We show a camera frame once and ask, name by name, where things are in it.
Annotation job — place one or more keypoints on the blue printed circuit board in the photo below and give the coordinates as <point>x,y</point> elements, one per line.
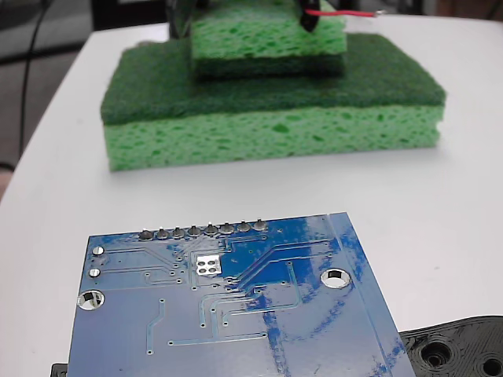
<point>220,314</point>

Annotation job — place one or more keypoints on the small green scrub sponge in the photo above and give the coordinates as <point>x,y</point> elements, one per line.
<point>255,35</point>

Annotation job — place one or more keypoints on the large green scrub sponge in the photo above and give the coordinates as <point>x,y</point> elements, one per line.
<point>275,129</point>

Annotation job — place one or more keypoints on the black plastic holder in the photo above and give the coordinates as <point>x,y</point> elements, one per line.
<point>452,345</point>

